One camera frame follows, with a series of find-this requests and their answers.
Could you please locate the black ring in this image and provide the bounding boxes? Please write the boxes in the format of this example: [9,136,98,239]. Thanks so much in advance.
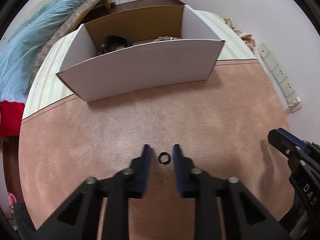
[158,152,171,166]

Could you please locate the wooden bead bracelet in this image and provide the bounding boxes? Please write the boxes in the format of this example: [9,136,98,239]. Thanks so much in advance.
[152,36,181,42]

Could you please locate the black smart band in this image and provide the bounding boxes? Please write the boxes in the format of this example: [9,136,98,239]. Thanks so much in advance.
[100,35,133,54]

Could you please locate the dark fluffy stool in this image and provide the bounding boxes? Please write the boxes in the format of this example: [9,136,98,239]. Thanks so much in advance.
[14,201,36,240]

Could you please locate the pink slippers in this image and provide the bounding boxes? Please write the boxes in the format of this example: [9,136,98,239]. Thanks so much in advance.
[8,192,17,215]

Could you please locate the checkered beige cloth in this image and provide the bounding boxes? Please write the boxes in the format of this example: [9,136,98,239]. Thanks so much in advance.
[223,18,255,52]

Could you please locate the red bed sheet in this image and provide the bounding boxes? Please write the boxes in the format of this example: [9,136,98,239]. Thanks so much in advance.
[0,101,25,138]

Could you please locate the white cardboard box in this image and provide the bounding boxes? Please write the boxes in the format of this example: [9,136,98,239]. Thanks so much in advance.
[57,5,225,102]

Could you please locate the light blue duvet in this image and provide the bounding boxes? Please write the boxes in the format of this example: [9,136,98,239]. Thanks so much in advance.
[1,0,85,103]

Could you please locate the bed with patterned mattress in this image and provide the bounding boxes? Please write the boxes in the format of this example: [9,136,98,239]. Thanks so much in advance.
[29,0,108,86]

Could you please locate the white wall socket strip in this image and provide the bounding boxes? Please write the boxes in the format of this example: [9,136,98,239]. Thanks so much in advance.
[257,43,302,113]

